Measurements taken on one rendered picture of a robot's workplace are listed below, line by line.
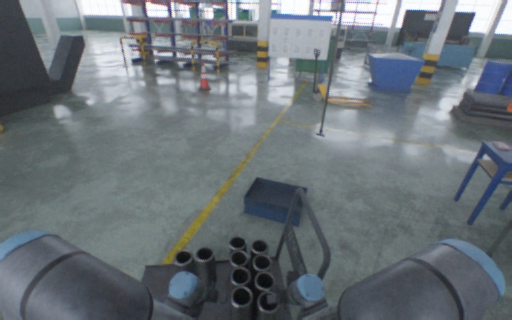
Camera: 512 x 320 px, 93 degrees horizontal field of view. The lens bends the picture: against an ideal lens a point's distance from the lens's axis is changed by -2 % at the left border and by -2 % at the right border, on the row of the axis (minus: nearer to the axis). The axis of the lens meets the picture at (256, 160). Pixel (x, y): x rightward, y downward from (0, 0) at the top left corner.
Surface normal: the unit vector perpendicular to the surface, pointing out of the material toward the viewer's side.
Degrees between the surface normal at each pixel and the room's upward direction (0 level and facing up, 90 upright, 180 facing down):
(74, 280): 23
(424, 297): 29
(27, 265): 15
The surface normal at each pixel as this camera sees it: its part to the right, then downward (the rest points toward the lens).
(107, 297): 0.71, -0.47
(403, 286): -0.44, -0.72
